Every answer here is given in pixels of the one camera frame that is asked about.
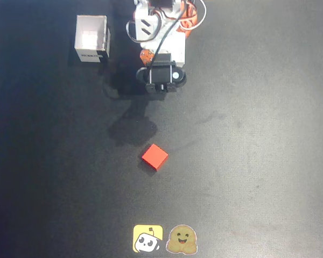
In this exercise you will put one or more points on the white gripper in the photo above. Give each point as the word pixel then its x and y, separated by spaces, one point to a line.
pixel 177 55

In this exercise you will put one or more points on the red cube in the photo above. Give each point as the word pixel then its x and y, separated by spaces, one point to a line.
pixel 154 156

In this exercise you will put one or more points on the orange and white robot arm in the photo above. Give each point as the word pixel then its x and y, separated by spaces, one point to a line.
pixel 189 30

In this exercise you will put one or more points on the white cardboard box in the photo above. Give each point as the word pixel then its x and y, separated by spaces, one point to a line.
pixel 91 35

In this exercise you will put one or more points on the black table mat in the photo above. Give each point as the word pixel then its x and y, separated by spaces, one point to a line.
pixel 258 134

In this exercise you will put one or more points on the yellow robot face sticker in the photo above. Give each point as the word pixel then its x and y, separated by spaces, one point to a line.
pixel 146 237

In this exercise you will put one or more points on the hugging face emoji sticker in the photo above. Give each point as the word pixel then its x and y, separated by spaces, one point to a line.
pixel 181 239

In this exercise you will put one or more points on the black gripper-mounted camera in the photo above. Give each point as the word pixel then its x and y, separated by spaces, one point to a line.
pixel 161 75

